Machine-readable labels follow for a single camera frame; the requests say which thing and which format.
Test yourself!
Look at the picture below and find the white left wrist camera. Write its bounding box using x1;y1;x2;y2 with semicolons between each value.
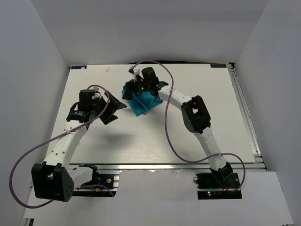
91;86;101;98

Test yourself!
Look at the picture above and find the blue table corner label left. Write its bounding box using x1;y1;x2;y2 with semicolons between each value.
71;65;87;70

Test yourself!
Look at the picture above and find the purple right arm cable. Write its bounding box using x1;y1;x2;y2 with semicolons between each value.
128;60;246;194

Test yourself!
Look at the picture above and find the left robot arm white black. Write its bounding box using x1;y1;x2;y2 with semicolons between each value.
31;89;126;202

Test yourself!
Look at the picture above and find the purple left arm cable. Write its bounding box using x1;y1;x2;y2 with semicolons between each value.
8;84;116;209

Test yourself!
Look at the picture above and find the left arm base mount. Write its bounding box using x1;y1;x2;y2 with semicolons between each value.
72;170;120;197

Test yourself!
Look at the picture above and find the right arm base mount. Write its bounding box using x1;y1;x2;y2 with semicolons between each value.
193;173;242;200

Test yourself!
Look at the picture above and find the blue table corner label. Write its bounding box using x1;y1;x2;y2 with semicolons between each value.
210;64;227;68
71;65;87;70

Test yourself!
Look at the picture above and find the teal t-shirt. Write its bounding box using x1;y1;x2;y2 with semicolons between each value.
127;87;163;116

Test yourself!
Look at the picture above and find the blue table corner label right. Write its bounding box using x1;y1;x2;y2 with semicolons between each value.
210;64;227;68

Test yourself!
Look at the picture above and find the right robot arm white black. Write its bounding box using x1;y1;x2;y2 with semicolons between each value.
122;66;233;184

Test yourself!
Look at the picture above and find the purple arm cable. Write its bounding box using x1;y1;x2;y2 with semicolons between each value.
8;84;116;209
128;60;246;194

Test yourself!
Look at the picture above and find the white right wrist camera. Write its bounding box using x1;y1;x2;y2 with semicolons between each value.
128;67;140;81

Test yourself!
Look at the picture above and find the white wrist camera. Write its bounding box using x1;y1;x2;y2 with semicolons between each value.
91;86;101;98
128;67;140;81

